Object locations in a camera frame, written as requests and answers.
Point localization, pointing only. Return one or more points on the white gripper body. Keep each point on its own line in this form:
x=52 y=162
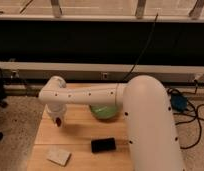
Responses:
x=57 y=114

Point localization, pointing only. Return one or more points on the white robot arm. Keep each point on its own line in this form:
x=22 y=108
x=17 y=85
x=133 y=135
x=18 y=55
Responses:
x=152 y=135

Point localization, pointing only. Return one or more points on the green ceramic bowl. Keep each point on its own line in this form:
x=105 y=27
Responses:
x=104 y=112

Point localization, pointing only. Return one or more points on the wooden table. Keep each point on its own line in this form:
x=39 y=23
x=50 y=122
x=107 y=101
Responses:
x=75 y=135

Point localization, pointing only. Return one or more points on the beige sponge block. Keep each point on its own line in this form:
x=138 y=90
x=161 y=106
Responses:
x=58 y=155

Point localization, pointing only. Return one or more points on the black rectangular phone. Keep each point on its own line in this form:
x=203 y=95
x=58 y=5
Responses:
x=101 y=145

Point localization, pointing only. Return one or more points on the blue box on floor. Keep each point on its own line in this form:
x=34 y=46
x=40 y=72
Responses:
x=178 y=102

